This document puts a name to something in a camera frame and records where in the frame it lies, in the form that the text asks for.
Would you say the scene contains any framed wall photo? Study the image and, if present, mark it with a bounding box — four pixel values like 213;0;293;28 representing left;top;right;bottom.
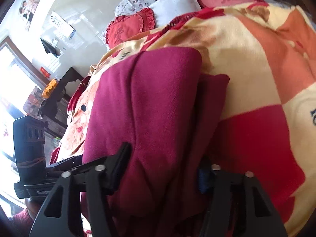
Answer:
18;0;40;31

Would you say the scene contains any red orange patterned blanket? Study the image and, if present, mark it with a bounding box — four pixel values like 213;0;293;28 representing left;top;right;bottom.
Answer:
51;3;315;236

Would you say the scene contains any dark wooden side table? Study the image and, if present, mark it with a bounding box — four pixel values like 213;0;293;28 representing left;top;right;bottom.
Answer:
40;67;83;138

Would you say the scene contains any red heart pillow left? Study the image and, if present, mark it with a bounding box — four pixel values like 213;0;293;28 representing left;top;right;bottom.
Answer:
103;8;155;49

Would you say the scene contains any white pillow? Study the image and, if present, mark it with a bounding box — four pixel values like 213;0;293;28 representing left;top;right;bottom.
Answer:
149;0;201;28

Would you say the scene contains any wall calendar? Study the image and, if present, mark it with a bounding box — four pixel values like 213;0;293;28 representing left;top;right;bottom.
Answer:
50;11;75;40

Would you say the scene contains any dark hanging cloth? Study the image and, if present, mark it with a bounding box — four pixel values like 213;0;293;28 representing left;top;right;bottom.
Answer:
41;39;59;58

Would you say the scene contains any left hand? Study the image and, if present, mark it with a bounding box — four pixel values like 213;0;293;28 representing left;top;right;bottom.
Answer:
25;198;42;220

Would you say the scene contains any red wall sticker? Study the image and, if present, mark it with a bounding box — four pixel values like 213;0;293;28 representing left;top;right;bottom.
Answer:
40;67;51;79

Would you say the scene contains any orange basket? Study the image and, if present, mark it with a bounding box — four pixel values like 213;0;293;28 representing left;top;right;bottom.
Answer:
42;79;59;99

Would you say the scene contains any maroon garment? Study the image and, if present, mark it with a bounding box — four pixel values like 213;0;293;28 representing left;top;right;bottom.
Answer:
83;47;229;236

